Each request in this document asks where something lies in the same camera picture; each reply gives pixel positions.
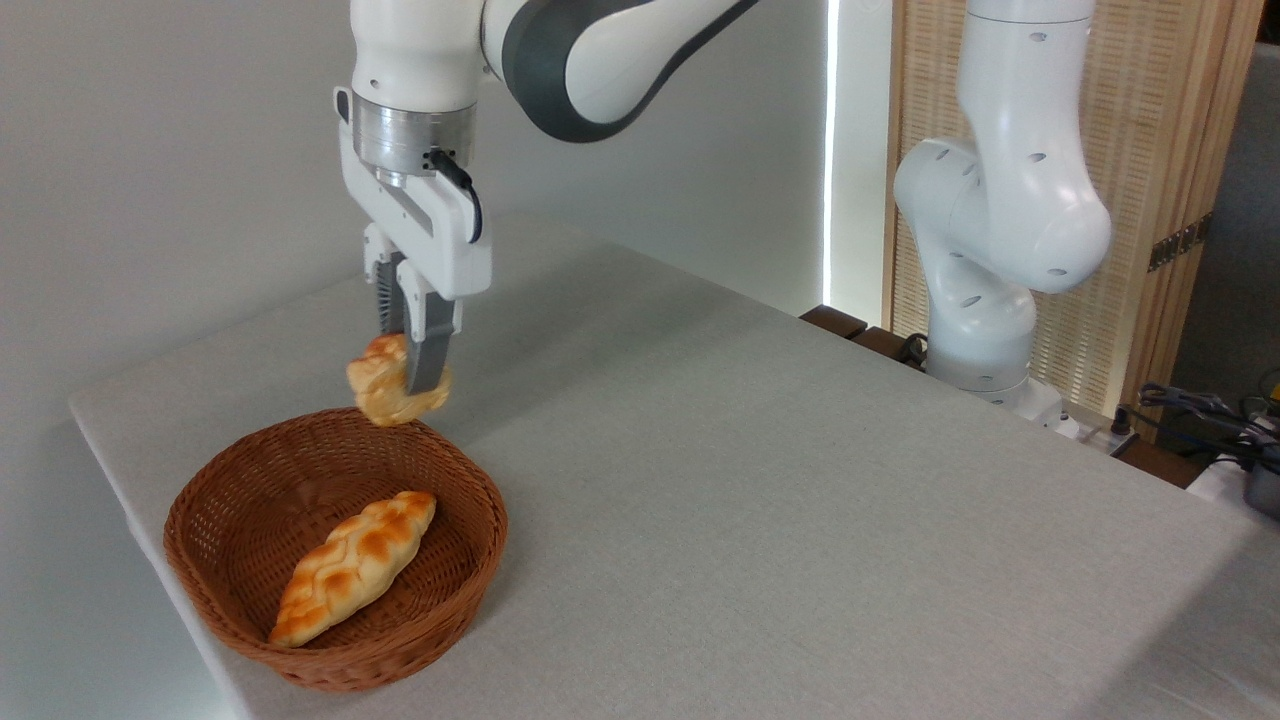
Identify dark brown wooden bench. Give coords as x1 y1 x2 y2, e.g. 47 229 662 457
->
800 305 931 373

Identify long braided bread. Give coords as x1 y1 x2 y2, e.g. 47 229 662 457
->
268 490 438 649

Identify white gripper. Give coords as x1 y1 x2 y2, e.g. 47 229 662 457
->
337 88 493 396

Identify round orange bread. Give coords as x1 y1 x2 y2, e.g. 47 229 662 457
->
346 333 453 428

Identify brown wicker basket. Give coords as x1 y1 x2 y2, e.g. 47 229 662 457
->
163 406 509 694

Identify wooden slatted screen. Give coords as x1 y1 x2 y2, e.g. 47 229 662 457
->
882 0 1266 441

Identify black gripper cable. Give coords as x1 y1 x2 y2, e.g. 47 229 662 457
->
424 148 484 244

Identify white power strip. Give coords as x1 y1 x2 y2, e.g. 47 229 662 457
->
1058 412 1139 457

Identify black cable bundle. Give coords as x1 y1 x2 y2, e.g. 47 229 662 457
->
1138 383 1280 471

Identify grey tablecloth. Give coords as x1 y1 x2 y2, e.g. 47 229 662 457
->
68 215 1280 720

